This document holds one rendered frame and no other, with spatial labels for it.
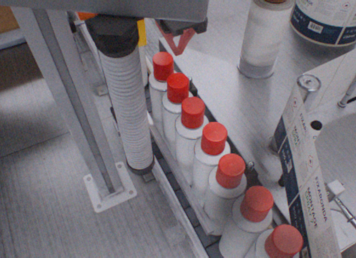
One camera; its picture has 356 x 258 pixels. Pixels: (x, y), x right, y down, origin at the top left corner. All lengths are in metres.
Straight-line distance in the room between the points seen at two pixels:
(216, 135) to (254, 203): 0.10
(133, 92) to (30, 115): 0.58
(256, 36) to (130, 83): 0.48
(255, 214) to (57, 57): 0.28
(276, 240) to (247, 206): 0.05
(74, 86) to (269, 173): 0.40
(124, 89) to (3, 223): 0.49
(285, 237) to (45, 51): 0.32
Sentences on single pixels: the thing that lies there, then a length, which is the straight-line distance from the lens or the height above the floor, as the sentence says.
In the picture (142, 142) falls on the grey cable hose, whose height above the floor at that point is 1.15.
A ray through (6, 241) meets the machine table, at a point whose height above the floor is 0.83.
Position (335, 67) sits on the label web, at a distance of 0.63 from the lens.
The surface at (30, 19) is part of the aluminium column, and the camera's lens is 0.35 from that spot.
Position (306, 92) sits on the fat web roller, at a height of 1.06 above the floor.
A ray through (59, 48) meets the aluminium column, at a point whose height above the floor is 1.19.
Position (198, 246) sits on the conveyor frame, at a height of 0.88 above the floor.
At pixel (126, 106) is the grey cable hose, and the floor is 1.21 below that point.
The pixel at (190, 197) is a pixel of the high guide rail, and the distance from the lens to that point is 0.51.
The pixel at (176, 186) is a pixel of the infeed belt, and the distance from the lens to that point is 0.61.
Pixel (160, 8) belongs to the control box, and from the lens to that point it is 0.24.
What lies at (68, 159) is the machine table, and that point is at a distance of 0.73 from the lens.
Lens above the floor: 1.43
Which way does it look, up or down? 55 degrees down
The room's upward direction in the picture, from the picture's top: straight up
